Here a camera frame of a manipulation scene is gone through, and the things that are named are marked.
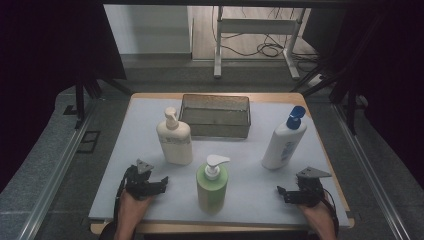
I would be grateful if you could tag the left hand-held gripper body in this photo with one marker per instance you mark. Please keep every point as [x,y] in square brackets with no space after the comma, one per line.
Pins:
[136,185]

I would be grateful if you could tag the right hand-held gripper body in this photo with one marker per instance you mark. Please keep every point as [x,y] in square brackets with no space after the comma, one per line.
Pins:
[310,190]

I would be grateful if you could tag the cream pump bottle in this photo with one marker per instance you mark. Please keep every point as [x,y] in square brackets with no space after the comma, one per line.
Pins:
[175,143]

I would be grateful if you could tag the white bottle with blue cap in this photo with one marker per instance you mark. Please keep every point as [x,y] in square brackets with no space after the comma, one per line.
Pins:
[281,146]

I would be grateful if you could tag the green pump bottle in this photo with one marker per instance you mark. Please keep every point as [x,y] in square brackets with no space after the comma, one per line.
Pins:
[211,193]

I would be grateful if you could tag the grey mesh basket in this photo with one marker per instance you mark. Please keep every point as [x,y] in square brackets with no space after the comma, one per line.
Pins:
[215,121]

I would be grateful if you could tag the person's left hand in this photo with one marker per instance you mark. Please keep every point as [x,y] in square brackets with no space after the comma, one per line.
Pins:
[131,208]

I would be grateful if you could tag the person's right hand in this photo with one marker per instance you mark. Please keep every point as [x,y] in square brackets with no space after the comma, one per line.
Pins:
[316,215]

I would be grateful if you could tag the wooden table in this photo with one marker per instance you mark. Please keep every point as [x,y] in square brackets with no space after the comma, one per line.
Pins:
[276,97]

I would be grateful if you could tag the black metal stand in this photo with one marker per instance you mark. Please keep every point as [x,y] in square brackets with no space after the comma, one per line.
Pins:
[350,100]
[80,100]

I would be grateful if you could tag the dark curtain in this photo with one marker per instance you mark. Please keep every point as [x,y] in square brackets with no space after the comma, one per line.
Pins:
[396,83]
[43,66]

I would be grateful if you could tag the white cabinet panel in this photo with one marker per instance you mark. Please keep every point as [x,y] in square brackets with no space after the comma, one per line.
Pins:
[146,30]

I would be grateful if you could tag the aluminium rail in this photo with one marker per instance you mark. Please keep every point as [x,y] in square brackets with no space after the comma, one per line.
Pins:
[370,173]
[56,173]

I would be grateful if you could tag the black square floor bracket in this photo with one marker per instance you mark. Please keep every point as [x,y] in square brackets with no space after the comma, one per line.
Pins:
[88,141]

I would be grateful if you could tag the white metal desk frame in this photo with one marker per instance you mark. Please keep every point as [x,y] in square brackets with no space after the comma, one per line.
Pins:
[256,26]

